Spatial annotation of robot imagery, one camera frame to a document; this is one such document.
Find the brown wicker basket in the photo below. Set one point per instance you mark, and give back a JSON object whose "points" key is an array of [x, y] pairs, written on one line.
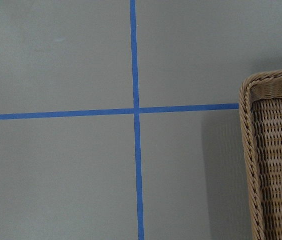
{"points": [[260, 113]]}

